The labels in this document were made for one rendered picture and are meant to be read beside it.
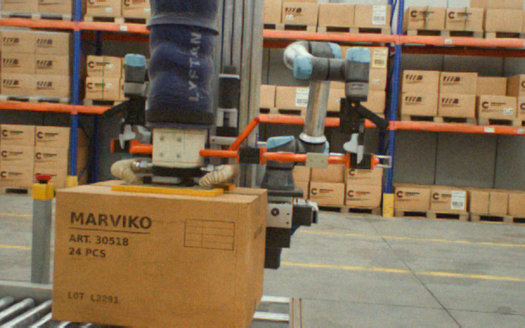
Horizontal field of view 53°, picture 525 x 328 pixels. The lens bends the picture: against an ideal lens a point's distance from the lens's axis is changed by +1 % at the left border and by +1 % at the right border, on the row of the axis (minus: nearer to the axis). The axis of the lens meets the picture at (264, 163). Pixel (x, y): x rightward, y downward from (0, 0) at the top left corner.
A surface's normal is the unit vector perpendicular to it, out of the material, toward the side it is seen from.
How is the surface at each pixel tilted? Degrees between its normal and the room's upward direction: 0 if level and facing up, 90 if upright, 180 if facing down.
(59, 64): 90
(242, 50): 90
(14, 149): 87
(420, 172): 90
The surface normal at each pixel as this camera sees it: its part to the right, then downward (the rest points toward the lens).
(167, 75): -0.22, -0.25
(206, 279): -0.14, 0.04
